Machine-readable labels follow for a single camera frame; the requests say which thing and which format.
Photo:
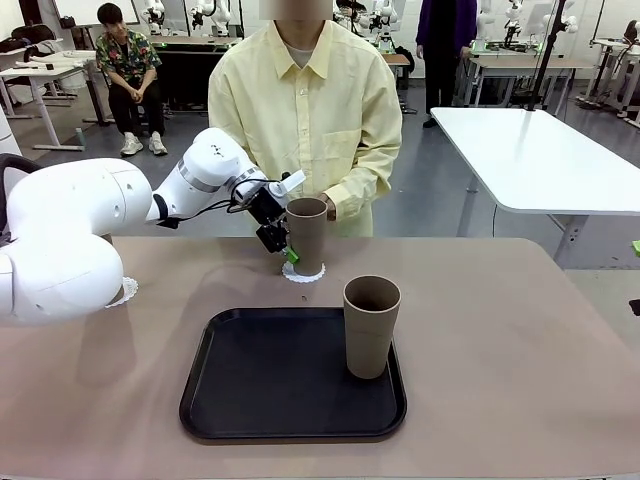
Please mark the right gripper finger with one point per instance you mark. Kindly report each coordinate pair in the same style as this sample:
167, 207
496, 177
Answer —
637, 247
636, 306

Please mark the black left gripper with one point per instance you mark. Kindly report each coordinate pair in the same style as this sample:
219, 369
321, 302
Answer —
267, 205

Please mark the white scalloped paper coaster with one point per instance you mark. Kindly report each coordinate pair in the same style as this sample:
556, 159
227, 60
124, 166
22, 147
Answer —
305, 279
129, 290

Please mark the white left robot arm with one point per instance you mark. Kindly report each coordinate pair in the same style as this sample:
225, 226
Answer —
65, 225

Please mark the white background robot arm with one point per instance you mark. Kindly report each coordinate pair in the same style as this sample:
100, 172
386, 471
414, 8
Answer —
512, 20
154, 12
486, 20
217, 15

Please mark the person's left forearm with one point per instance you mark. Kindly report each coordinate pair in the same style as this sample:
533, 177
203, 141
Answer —
362, 180

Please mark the person's left hand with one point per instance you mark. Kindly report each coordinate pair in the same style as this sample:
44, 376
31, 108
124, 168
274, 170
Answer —
331, 210

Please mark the person in yellow shirt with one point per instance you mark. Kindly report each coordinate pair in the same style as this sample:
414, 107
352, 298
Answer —
310, 110

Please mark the white rounded table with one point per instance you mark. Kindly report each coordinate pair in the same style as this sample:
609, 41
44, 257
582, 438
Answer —
540, 160

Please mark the black plastic tray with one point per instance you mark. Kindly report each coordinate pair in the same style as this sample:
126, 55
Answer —
275, 385

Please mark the dark lab desk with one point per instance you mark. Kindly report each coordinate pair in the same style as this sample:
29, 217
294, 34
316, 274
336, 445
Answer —
185, 70

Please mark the small wooden side table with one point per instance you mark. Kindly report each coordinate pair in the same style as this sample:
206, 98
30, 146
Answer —
397, 61

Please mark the black tripod stand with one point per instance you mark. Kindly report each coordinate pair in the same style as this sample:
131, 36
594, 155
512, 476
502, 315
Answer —
547, 55

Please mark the small teal bottle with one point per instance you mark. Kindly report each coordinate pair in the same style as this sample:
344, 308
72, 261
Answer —
78, 136

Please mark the person in floral shirt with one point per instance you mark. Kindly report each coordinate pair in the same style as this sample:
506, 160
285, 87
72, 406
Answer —
130, 65

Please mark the person in purple top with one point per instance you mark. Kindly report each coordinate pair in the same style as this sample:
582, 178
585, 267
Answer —
442, 45

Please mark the white height-adjustable desk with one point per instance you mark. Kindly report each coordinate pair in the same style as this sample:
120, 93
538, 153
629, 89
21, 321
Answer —
46, 110

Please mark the white projection screen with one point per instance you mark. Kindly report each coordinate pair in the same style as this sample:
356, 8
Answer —
75, 10

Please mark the black bag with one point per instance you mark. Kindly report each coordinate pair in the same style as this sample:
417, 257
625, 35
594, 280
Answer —
32, 34

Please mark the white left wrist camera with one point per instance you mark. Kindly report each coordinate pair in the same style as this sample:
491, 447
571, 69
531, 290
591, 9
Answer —
290, 182

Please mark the white cylindrical pedestal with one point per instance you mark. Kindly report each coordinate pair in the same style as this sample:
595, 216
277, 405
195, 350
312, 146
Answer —
7, 132

